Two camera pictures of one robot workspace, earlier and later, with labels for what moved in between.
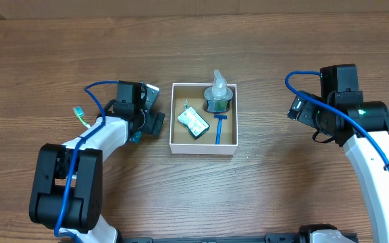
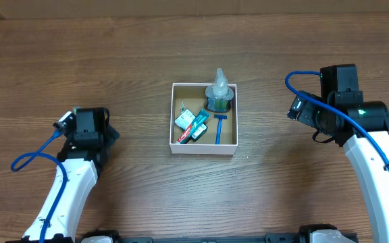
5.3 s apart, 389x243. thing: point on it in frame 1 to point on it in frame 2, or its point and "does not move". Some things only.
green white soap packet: x=193 y=123 does not move
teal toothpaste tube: x=136 y=138 to x=200 y=119
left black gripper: x=156 y=123 to x=112 y=133
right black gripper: x=306 y=113 does not move
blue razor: x=220 y=117 does not move
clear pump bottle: x=218 y=96 does not move
